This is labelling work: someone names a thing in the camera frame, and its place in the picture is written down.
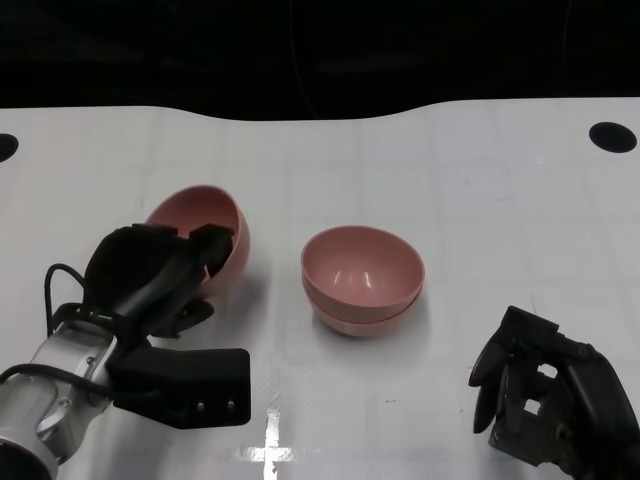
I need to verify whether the pink plastic bowl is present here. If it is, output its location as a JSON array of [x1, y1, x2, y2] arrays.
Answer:
[[144, 185, 251, 301], [300, 224, 425, 309], [302, 279, 420, 341]]

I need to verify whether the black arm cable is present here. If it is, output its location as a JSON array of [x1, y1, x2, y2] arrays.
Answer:
[[0, 363, 116, 401], [43, 263, 90, 341]]

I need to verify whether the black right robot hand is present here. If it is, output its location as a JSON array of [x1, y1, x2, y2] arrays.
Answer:
[[468, 305, 640, 480]]

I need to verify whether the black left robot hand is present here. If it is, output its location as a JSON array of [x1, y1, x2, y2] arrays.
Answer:
[[82, 223, 237, 339]]

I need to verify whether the black backdrop curtain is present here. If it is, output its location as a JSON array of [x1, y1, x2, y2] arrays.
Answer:
[[0, 0, 640, 121]]

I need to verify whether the black round table grommet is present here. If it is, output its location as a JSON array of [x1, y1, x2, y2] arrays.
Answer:
[[588, 121, 638, 154], [0, 133, 20, 164]]

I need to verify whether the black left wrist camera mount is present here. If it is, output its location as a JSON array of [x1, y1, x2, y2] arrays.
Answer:
[[106, 348, 251, 430]]

